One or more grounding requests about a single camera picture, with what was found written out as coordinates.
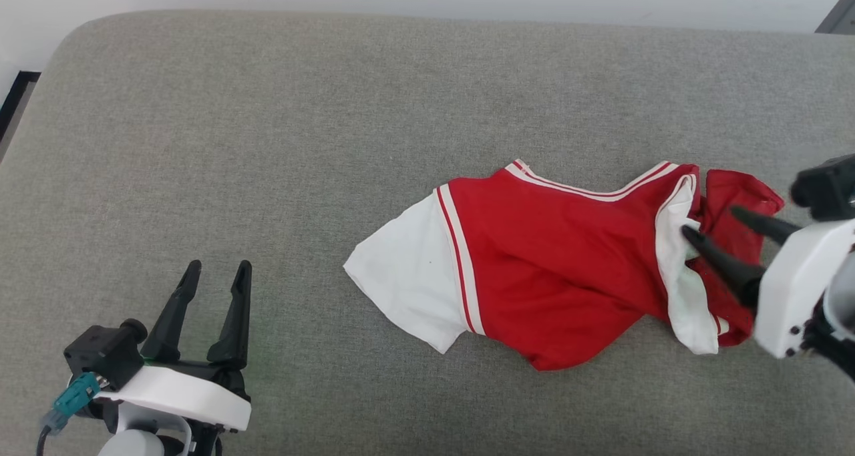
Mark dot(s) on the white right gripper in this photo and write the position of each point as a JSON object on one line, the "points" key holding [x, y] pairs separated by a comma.
{"points": [[795, 282]]}

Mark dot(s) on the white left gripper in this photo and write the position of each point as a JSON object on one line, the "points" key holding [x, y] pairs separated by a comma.
{"points": [[180, 392]]}

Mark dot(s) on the red and white shirt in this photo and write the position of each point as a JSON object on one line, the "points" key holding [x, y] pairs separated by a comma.
{"points": [[554, 262]]}

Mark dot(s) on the grey fabric panel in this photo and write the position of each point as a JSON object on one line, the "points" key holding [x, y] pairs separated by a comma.
{"points": [[267, 142]]}

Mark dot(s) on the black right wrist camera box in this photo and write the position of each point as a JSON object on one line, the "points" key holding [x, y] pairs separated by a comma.
{"points": [[825, 185]]}

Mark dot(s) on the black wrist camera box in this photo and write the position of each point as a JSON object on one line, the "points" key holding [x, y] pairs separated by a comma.
{"points": [[825, 185], [103, 352]]}

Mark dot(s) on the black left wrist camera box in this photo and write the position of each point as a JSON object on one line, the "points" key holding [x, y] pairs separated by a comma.
{"points": [[103, 352]]}

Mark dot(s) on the teal left camera connector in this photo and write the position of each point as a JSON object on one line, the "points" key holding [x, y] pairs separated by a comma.
{"points": [[75, 397]]}

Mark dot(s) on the grey metal bracket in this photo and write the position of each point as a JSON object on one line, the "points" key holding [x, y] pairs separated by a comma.
{"points": [[840, 15]]}

